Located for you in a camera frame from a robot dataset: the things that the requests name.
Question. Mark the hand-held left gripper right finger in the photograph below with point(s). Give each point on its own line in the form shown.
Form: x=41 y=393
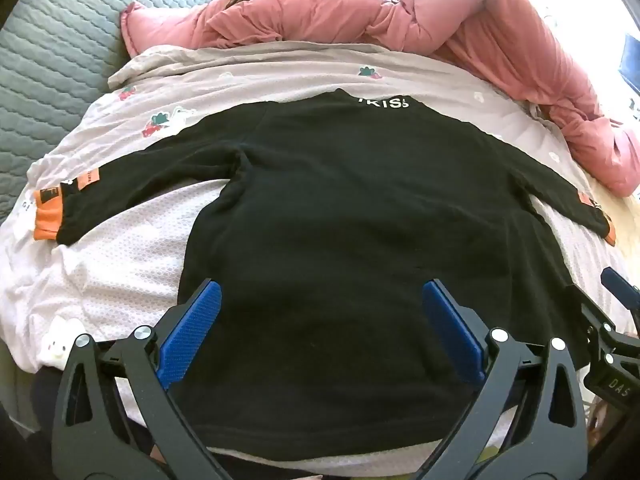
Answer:
x=452 y=330

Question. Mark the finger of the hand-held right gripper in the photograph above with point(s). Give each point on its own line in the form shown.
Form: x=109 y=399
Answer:
x=620 y=285
x=597 y=317

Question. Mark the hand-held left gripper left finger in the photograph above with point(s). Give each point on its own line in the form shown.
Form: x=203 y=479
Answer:
x=192 y=330

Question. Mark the black sweater with orange cuffs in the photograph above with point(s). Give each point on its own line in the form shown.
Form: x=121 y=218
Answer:
x=350 y=200

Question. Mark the pale yellow bed sheet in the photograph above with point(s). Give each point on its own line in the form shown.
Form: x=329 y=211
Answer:
x=627 y=220

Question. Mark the person's dark clothing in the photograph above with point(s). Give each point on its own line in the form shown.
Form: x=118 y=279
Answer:
x=32 y=410

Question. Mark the dark screen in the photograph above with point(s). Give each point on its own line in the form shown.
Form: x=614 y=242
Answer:
x=631 y=57

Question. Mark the printed strawberry blanket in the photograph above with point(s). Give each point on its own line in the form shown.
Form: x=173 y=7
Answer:
x=300 y=75

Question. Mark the grey quilted bed cover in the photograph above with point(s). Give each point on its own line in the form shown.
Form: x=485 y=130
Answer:
x=60 y=60

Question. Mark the pink comforter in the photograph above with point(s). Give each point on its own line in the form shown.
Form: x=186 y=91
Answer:
x=450 y=15

